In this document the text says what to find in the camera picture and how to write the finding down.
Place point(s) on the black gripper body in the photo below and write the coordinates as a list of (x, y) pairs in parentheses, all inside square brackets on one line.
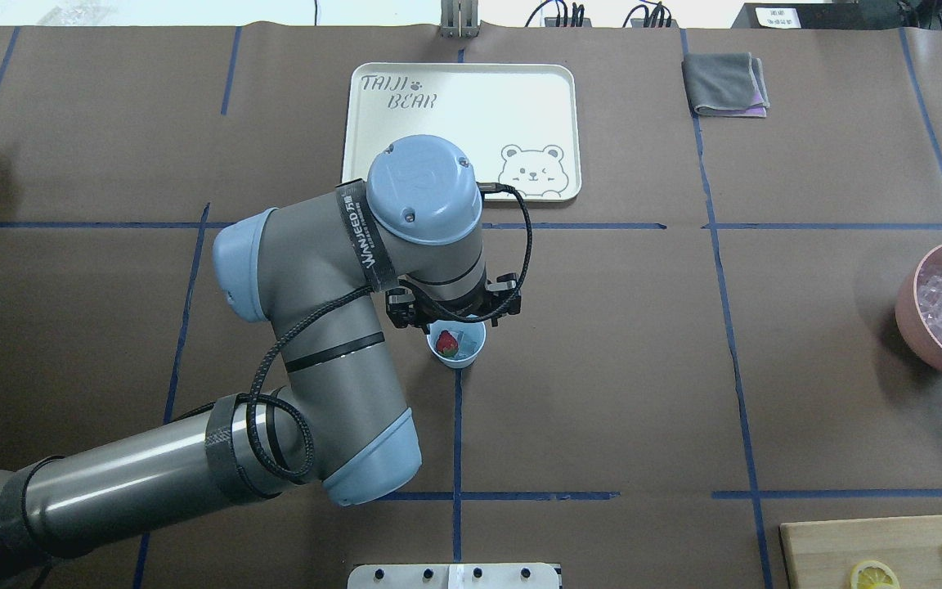
[(402, 312)]

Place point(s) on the light blue plastic cup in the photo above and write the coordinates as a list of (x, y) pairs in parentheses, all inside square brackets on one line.
[(480, 333)]

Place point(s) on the red strawberry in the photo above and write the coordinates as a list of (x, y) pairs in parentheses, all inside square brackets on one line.
[(447, 344)]

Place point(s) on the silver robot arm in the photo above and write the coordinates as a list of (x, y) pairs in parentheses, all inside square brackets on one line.
[(324, 404)]

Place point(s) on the ice cubes in cup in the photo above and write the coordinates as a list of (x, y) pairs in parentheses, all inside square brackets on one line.
[(467, 345)]

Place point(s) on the cream bear tray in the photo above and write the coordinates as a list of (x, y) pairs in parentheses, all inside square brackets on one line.
[(517, 123)]

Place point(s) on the grey folded cloth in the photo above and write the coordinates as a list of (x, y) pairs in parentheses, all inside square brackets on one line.
[(726, 85)]

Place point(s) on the wooden cutting board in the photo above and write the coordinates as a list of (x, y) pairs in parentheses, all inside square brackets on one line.
[(823, 554)]

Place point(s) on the pink bowl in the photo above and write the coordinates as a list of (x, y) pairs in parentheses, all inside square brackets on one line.
[(909, 318)]

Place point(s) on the lemon slices row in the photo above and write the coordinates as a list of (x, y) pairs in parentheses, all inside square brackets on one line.
[(873, 574)]

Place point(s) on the aluminium frame post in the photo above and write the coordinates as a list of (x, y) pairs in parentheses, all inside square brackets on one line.
[(459, 19)]

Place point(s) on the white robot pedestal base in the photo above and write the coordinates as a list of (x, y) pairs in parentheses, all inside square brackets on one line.
[(457, 575)]

